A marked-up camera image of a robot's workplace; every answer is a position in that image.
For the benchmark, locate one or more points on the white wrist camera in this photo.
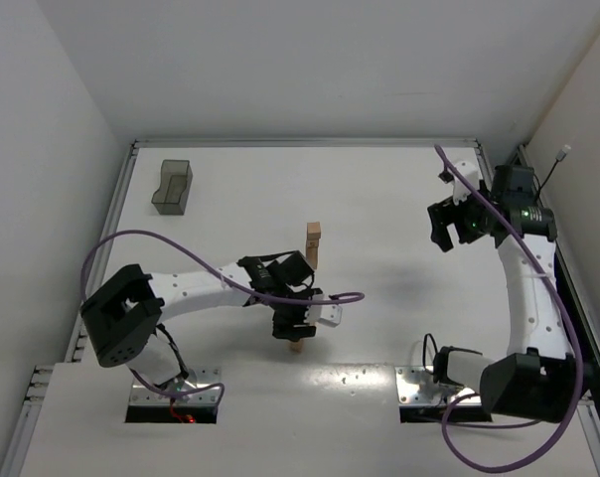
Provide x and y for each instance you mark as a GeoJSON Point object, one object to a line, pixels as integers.
{"type": "Point", "coordinates": [470, 172]}
{"type": "Point", "coordinates": [329, 315]}

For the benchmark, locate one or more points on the metal base plate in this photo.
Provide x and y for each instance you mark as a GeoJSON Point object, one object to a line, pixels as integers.
{"type": "Point", "coordinates": [415, 388]}
{"type": "Point", "coordinates": [202, 387]}

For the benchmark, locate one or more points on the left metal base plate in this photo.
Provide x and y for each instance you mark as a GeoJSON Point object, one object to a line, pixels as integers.
{"type": "Point", "coordinates": [202, 387]}

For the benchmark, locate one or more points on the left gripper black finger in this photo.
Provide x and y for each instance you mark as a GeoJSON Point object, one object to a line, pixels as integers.
{"type": "Point", "coordinates": [283, 333]}
{"type": "Point", "coordinates": [304, 332]}

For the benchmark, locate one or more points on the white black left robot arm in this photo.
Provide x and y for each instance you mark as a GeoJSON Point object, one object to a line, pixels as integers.
{"type": "Point", "coordinates": [122, 318]}

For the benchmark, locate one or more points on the striped wooden block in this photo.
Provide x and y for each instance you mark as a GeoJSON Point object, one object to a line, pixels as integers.
{"type": "Point", "coordinates": [312, 256]}

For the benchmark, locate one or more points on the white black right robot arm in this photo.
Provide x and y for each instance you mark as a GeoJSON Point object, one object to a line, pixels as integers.
{"type": "Point", "coordinates": [536, 377]}

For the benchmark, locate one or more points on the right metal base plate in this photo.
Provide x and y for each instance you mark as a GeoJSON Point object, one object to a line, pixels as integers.
{"type": "Point", "coordinates": [415, 388]}

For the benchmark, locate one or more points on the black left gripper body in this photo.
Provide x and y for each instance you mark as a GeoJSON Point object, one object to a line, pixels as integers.
{"type": "Point", "coordinates": [293, 330]}

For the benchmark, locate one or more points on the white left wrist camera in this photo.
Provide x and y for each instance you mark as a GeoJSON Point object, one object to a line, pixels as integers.
{"type": "Point", "coordinates": [329, 315]}

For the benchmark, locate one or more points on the translucent grey plastic bin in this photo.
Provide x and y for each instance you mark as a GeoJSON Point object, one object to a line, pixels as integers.
{"type": "Point", "coordinates": [171, 198]}

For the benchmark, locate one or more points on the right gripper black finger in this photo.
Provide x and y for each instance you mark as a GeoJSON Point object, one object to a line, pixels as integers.
{"type": "Point", "coordinates": [464, 233]}
{"type": "Point", "coordinates": [441, 216]}

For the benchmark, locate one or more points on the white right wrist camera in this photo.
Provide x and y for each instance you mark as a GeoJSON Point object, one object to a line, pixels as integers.
{"type": "Point", "coordinates": [470, 172]}

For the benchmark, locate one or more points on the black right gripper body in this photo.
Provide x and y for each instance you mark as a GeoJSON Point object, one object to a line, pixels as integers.
{"type": "Point", "coordinates": [452, 217]}

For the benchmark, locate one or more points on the aluminium table frame rail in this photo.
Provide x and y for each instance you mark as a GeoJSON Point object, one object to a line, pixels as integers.
{"type": "Point", "coordinates": [191, 142]}

